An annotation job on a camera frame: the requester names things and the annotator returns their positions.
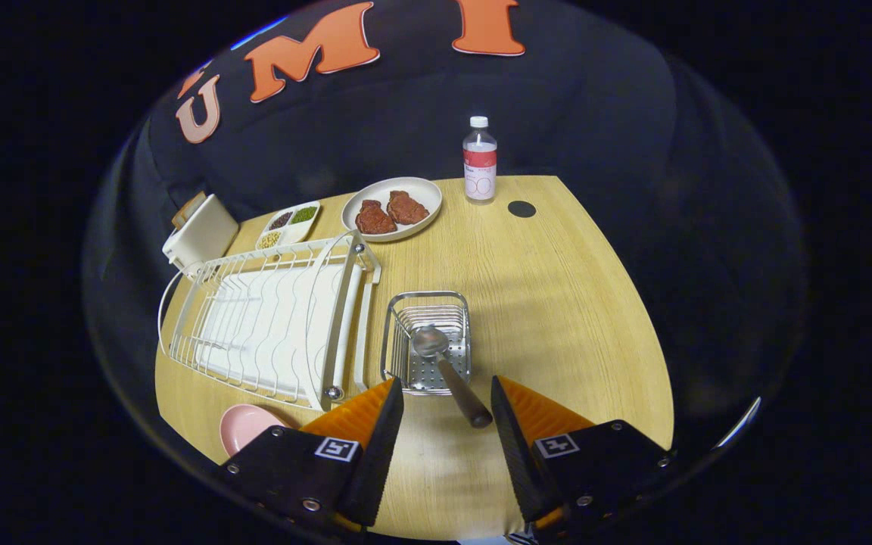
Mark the round black table grommet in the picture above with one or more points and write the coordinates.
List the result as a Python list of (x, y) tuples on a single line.
[(521, 209)]

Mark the white drain tray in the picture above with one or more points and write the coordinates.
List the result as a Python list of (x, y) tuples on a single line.
[(254, 333)]

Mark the pile of yellow beans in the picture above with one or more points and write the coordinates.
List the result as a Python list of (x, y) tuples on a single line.
[(270, 239)]

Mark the pile of dark beans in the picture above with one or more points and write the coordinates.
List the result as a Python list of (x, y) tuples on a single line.
[(281, 220)]

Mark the beige plate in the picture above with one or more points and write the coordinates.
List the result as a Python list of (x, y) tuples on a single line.
[(425, 193)]

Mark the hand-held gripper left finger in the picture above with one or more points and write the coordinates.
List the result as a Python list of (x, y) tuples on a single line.
[(375, 462)]

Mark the pink plate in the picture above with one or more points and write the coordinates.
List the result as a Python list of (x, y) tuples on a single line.
[(243, 428)]

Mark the clear bottle with red label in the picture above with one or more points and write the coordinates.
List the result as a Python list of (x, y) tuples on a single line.
[(480, 166)]

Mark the brown meat piece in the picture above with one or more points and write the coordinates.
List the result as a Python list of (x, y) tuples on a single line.
[(374, 219), (407, 208)]

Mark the white divided tray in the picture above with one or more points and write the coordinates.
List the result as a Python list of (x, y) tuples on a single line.
[(294, 231)]

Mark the white toaster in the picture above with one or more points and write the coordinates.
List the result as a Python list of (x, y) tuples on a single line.
[(205, 235)]

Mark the pile of green beans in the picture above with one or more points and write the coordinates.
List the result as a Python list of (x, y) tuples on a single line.
[(303, 215)]

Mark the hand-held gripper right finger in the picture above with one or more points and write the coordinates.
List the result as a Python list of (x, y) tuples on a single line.
[(519, 454)]

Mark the toast slices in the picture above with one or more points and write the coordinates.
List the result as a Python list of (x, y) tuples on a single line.
[(188, 208)]

